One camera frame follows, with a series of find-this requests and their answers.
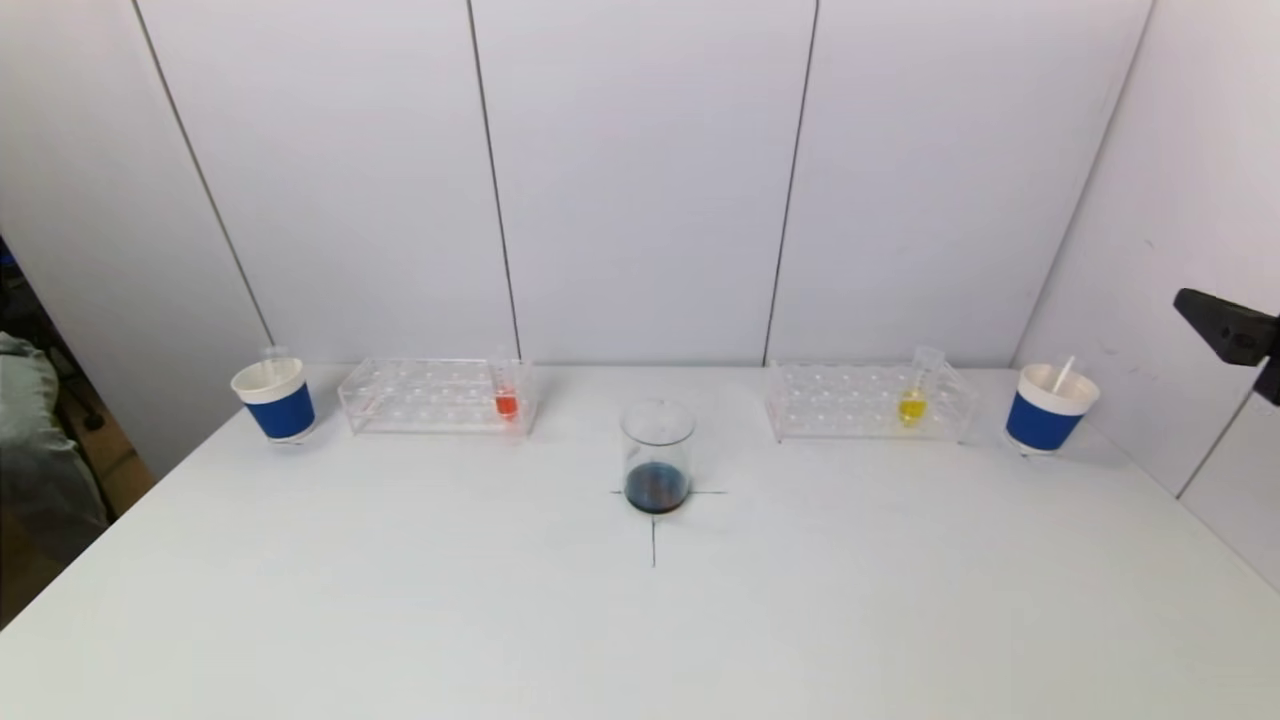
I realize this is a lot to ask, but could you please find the clear glass beaker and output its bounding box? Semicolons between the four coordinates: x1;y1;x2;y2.
620;399;696;516

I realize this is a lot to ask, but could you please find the clear acrylic test tube rack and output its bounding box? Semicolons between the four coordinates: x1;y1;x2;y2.
765;360;978;444
338;356;538;438

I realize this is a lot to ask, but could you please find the test tube with yellow pigment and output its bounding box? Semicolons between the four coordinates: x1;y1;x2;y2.
897;346;945;428

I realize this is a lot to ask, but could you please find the blue white paper cup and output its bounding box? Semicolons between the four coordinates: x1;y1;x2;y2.
1005;364;1102;456
230;358;317;444

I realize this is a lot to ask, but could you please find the person in grey clothes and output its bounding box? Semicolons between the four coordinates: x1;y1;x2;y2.
0;330;109;566

